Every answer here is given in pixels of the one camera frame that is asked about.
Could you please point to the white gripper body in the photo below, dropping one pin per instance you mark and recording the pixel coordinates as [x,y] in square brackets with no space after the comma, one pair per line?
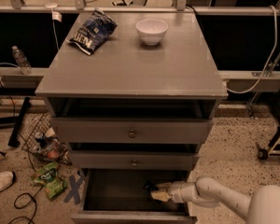
[175,191]

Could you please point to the black rxbar chocolate bar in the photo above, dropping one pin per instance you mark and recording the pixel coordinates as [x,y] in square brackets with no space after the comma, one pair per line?
[149,186]

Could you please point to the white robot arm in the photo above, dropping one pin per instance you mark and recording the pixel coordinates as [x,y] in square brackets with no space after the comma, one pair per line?
[263,207]

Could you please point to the grey open bottom drawer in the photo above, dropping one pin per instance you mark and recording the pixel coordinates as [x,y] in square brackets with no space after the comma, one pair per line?
[118,197]

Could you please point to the grey middle drawer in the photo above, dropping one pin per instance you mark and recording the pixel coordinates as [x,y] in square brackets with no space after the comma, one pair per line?
[133,160]

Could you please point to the grey drawer cabinet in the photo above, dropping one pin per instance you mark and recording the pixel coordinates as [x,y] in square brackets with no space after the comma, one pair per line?
[126,79]

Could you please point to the grey top drawer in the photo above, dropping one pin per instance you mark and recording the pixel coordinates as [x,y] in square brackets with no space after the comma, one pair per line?
[79,130]

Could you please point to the blue tape cross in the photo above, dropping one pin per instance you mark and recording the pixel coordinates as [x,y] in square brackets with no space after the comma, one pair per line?
[73,193]

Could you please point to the wheeled cart base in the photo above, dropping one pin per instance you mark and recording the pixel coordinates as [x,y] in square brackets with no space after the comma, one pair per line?
[273,148]

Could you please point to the green snack bag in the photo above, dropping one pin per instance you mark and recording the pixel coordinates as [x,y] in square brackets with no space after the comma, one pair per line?
[47,176]

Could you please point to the white bowl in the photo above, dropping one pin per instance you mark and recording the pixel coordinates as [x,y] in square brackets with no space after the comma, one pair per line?
[151,31]

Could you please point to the black bar on floor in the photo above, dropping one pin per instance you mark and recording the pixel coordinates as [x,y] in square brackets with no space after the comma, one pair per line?
[13,140]

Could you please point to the white sneaker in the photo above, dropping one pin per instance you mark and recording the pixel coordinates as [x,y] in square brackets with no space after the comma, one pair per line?
[7,178]

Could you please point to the blue chip bag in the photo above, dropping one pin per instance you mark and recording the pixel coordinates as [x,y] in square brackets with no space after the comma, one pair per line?
[93,32]

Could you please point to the clear plastic water bottle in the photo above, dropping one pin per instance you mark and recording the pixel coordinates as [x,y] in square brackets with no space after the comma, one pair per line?
[21,60]

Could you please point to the wire basket with items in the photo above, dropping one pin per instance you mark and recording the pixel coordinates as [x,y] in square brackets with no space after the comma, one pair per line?
[42,141]

